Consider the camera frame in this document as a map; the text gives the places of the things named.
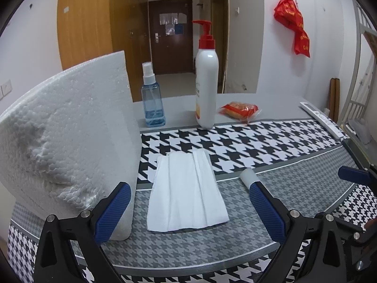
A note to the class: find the wooden wardrobe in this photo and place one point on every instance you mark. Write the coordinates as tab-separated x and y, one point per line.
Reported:
85	29

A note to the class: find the grey cloth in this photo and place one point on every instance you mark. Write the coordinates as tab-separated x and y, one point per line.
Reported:
359	131

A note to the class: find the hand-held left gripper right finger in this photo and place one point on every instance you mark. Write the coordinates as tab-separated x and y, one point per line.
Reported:
266	212

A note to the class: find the houndstooth table mat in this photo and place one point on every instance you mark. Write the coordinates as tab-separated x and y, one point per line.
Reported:
250	144

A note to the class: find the white remote control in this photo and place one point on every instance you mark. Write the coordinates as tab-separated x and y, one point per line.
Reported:
324	121

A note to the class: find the dark brown door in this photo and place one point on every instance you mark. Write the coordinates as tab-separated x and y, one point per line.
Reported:
157	56

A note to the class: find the white wall switch plate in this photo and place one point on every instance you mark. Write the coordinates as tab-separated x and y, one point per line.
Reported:
6	89

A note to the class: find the red plastic bag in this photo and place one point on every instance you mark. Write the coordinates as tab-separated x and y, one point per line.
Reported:
290	14

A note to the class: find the blue spray bottle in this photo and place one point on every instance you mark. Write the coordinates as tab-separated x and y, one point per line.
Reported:
153	106

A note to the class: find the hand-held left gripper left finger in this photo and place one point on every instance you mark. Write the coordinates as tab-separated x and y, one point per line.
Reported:
113	212

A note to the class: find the white paper towel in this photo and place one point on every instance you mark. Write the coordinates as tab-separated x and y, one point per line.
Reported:
182	194

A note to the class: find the blue paper notice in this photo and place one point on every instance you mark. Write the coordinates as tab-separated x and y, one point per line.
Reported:
178	29

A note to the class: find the white foam box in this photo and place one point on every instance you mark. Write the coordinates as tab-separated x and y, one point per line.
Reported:
73	123

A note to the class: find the white paper notice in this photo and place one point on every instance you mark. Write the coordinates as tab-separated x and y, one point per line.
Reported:
172	18

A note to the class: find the metal bed frame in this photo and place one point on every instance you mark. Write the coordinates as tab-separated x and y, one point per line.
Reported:
360	17

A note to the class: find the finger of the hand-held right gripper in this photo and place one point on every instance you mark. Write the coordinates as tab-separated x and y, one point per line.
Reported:
353	174
355	235

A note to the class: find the white pump bottle red cap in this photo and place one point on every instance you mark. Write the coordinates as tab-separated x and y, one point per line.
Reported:
206	88

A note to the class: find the wooden boards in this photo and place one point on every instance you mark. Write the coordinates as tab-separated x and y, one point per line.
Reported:
334	100

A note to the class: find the light wooden door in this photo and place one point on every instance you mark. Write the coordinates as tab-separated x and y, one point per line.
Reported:
219	35

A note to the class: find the red snack packet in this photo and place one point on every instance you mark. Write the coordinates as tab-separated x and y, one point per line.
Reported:
238	109

